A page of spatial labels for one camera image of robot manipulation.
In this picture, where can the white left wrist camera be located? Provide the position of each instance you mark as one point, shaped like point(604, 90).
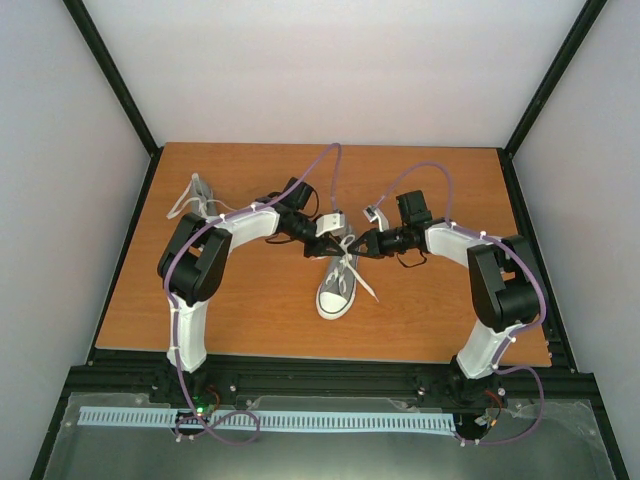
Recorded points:
point(333, 223)

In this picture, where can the light blue cable duct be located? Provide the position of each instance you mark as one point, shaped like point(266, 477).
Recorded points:
point(271, 421)

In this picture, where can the black left frame post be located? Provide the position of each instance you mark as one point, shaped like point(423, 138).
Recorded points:
point(100, 52)

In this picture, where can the black right frame post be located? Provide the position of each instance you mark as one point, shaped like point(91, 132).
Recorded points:
point(571, 44)

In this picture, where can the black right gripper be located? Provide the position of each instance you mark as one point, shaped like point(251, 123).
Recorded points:
point(375, 248)

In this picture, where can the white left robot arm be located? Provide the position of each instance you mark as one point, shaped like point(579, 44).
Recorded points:
point(193, 263)

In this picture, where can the grey sneaker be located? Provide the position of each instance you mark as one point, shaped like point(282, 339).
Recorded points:
point(199, 197)
point(330, 303)

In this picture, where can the white shoelace of sneaker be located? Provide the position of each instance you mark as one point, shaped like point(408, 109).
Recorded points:
point(347, 263)

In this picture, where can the clear plastic front sheet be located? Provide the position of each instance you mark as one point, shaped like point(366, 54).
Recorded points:
point(556, 440)

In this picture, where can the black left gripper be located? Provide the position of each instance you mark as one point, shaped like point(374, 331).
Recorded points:
point(326, 243)

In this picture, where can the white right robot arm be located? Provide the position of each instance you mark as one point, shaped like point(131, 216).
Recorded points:
point(506, 293)

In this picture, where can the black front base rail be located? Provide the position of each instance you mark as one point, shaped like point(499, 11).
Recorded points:
point(234, 380)

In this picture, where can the black frame post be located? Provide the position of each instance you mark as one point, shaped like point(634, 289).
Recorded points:
point(100, 52)
point(571, 44)

